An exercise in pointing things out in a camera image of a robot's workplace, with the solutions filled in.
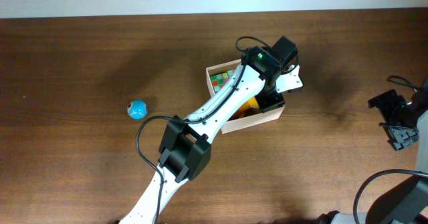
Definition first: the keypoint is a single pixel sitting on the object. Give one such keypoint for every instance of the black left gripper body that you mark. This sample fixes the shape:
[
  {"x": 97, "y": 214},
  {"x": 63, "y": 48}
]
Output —
[{"x": 269, "y": 99}]

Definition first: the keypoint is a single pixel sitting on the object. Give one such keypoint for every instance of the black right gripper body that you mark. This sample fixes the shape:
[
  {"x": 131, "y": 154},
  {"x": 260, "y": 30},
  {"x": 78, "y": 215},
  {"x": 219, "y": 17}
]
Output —
[{"x": 392, "y": 117}]

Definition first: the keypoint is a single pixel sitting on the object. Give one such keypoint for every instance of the yellow dog toy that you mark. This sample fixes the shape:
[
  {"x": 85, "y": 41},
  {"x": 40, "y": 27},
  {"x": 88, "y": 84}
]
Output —
[{"x": 249, "y": 108}]

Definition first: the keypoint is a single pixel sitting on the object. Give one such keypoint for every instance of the Rubik's cube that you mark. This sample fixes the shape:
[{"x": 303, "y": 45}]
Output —
[
  {"x": 219, "y": 80},
  {"x": 230, "y": 73}
]

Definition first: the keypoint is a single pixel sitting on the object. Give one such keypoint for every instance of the blue ball toy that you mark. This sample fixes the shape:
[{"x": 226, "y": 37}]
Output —
[{"x": 137, "y": 109}]

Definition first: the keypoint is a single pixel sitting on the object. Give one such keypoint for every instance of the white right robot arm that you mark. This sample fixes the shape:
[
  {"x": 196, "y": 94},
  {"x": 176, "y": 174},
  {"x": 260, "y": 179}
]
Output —
[{"x": 404, "y": 202}]

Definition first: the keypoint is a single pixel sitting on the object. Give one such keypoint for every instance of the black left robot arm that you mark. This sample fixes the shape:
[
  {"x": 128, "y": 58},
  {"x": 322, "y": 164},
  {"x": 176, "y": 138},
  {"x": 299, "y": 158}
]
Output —
[{"x": 185, "y": 148}]

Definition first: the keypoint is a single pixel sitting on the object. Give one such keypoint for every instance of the pink cardboard box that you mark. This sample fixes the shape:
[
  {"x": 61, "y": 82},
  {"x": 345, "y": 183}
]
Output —
[{"x": 248, "y": 120}]

